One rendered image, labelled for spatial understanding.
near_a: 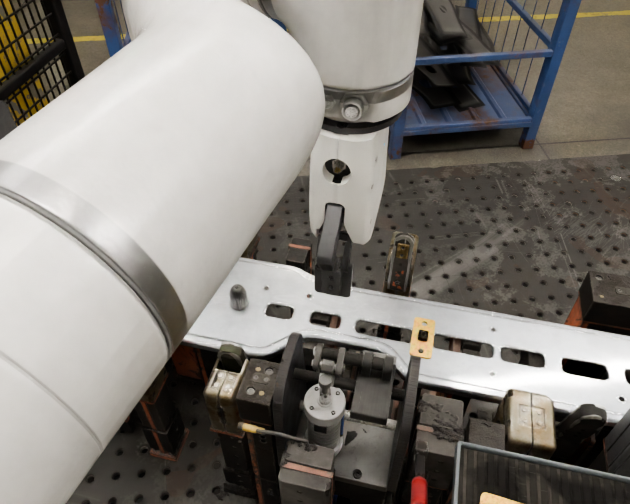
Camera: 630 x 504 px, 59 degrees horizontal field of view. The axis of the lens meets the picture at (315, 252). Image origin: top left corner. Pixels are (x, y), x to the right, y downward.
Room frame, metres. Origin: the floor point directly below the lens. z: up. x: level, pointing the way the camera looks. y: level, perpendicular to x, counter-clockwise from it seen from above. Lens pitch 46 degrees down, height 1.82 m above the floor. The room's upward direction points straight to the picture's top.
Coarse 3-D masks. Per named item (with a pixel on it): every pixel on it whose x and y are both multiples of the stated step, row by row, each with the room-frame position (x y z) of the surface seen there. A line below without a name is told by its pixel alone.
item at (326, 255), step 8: (328, 208) 0.31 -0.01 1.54; (336, 208) 0.31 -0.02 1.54; (344, 208) 0.32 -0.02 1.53; (328, 216) 0.31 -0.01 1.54; (336, 216) 0.31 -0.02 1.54; (328, 224) 0.30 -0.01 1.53; (336, 224) 0.30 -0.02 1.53; (328, 232) 0.30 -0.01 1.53; (336, 232) 0.30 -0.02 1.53; (320, 240) 0.29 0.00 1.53; (328, 240) 0.29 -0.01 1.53; (336, 240) 0.29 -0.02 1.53; (320, 248) 0.29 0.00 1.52; (328, 248) 0.29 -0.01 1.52; (336, 248) 0.29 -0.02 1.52; (320, 256) 0.28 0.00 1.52; (328, 256) 0.28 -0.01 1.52; (320, 264) 0.28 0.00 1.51; (328, 264) 0.28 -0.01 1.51
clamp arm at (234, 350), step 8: (224, 344) 0.49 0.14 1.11; (232, 344) 0.49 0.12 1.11; (224, 352) 0.48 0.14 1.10; (232, 352) 0.48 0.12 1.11; (240, 352) 0.48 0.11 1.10; (224, 360) 0.48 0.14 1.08; (232, 360) 0.48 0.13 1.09; (240, 360) 0.48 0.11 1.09; (224, 368) 0.49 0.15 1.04; (232, 368) 0.49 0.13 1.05; (240, 368) 0.48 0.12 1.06
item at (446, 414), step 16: (432, 400) 0.41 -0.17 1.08; (448, 400) 0.41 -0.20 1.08; (416, 416) 0.42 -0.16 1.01; (432, 416) 0.39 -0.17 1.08; (448, 416) 0.39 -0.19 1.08; (416, 432) 0.37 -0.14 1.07; (432, 432) 0.37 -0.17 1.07; (448, 432) 0.36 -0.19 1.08; (464, 432) 0.36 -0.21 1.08; (432, 448) 0.34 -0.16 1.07; (448, 448) 0.34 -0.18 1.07; (432, 464) 0.34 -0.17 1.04; (448, 464) 0.33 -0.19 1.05; (400, 480) 0.40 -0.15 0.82; (432, 480) 0.33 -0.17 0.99; (448, 480) 0.33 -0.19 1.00; (400, 496) 0.37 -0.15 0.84; (432, 496) 0.34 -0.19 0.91
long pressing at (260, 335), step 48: (288, 288) 0.69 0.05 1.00; (192, 336) 0.58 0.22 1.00; (240, 336) 0.58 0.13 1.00; (288, 336) 0.58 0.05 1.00; (336, 336) 0.58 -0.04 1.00; (480, 336) 0.58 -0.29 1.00; (528, 336) 0.58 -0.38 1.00; (576, 336) 0.58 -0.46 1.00; (624, 336) 0.59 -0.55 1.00; (432, 384) 0.49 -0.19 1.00; (480, 384) 0.49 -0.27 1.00; (528, 384) 0.49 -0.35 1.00; (576, 384) 0.49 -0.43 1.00; (624, 384) 0.49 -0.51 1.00
